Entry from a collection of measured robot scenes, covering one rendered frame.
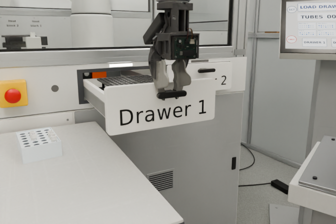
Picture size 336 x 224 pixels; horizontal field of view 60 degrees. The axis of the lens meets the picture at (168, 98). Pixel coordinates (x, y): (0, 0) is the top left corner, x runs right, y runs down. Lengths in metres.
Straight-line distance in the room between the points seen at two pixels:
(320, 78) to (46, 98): 1.14
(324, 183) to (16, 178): 0.59
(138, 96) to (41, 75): 0.38
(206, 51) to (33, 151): 0.72
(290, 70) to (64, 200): 2.12
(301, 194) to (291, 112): 1.88
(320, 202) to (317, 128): 0.92
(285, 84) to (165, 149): 1.53
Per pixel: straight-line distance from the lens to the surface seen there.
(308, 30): 1.42
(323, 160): 0.72
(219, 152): 1.30
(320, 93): 1.49
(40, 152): 0.73
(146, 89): 0.67
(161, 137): 1.12
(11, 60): 0.95
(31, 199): 0.59
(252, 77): 2.66
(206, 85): 0.75
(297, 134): 2.50
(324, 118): 1.52
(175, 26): 0.60
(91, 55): 0.97
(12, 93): 0.89
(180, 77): 0.68
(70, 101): 0.98
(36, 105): 0.97
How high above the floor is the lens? 1.04
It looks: 13 degrees down
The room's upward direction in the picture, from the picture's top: straight up
